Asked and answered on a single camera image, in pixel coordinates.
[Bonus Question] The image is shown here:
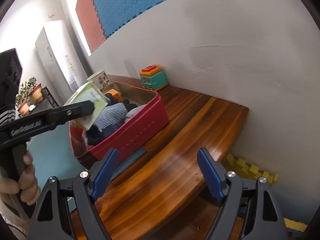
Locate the grey striped black-toe sock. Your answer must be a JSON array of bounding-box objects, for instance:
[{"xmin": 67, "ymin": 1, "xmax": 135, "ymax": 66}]
[{"xmin": 93, "ymin": 99, "xmax": 137, "ymax": 128}]

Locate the navy white striped sock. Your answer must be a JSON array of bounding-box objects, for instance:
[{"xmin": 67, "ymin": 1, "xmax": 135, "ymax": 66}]
[{"xmin": 84, "ymin": 121, "xmax": 124, "ymax": 146}]

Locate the orange letter cube block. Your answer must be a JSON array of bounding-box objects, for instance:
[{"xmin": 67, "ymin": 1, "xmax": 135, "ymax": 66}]
[{"xmin": 104, "ymin": 89, "xmax": 123, "ymax": 102}]

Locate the person's left hand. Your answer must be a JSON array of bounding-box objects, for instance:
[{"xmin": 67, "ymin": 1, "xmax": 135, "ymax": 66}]
[{"xmin": 0, "ymin": 151, "xmax": 41, "ymax": 207}]

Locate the black metal plant shelf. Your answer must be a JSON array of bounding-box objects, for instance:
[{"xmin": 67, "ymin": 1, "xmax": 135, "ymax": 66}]
[{"xmin": 17, "ymin": 86, "xmax": 59, "ymax": 118}]

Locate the potted plant left pot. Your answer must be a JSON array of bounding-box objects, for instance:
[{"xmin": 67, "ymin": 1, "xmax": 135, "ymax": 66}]
[{"xmin": 15, "ymin": 89, "xmax": 29, "ymax": 116}]

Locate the potted plant pot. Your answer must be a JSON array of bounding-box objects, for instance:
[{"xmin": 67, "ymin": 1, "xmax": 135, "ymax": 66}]
[
  {"xmin": 15, "ymin": 89, "xmax": 29, "ymax": 116},
  {"xmin": 27, "ymin": 77, "xmax": 43, "ymax": 105}
]

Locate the potted plant right pot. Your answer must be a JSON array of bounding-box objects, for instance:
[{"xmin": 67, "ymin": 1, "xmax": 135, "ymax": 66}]
[{"xmin": 27, "ymin": 77, "xmax": 43, "ymax": 105}]

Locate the green desk mat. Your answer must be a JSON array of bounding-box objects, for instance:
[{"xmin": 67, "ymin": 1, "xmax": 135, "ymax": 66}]
[{"xmin": 27, "ymin": 124, "xmax": 85, "ymax": 189}]

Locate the yellow foam puzzle mat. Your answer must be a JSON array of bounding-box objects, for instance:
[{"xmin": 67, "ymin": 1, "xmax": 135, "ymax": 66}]
[{"xmin": 221, "ymin": 153, "xmax": 307, "ymax": 232}]

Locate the white cartoon mug with lid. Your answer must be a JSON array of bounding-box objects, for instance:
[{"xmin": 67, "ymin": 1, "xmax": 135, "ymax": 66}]
[{"xmin": 87, "ymin": 69, "xmax": 111, "ymax": 90}]

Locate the red rectangular tin box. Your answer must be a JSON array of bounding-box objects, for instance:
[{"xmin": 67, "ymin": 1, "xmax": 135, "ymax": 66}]
[{"xmin": 69, "ymin": 82, "xmax": 169, "ymax": 168}]

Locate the small grey black sock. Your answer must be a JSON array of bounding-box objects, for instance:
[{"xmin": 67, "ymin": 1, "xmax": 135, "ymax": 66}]
[{"xmin": 125, "ymin": 104, "xmax": 146, "ymax": 122}]

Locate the teal orange toy bus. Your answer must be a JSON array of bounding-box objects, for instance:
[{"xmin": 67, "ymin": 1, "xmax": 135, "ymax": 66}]
[{"xmin": 139, "ymin": 65, "xmax": 169, "ymax": 91}]

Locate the red foam puzzle mat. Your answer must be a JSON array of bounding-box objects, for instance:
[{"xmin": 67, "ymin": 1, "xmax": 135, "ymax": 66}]
[{"xmin": 75, "ymin": 0, "xmax": 106, "ymax": 53}]

